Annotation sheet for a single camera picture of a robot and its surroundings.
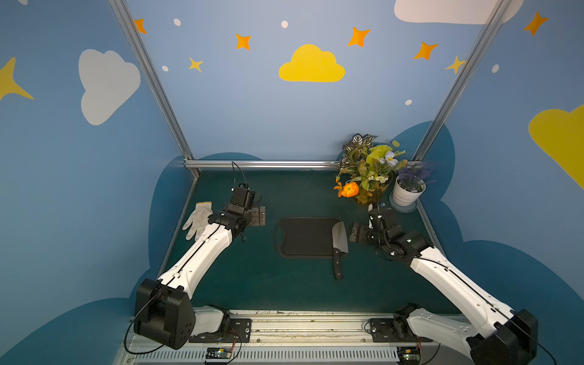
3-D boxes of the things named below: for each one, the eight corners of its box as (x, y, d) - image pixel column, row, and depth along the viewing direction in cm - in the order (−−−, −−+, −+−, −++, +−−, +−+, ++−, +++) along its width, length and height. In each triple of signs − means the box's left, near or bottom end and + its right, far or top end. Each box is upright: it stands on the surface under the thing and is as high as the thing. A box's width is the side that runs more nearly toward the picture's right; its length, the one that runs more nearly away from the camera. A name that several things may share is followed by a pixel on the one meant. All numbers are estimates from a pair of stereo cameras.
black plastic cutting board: (273, 259, 95) (272, 256, 92) (275, 221, 107) (275, 216, 104) (341, 259, 95) (343, 256, 92) (336, 221, 107) (337, 217, 104)
